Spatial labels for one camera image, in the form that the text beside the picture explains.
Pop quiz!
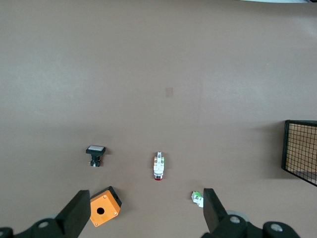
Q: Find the orange button enclosure box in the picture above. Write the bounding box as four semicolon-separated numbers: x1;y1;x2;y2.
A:
89;186;123;228

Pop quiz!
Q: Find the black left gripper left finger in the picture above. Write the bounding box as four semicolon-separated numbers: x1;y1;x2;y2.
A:
0;190;90;238

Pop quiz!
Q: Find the black square white-top button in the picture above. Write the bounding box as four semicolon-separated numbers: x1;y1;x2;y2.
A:
85;145;107;169

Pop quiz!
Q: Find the green push button switch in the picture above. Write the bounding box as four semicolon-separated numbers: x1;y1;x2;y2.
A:
191;190;205;208

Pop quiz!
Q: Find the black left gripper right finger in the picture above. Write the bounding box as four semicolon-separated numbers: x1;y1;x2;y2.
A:
203;188;302;238

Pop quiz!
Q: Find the black wire mesh basket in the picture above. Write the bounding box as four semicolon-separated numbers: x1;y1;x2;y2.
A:
280;119;317;187

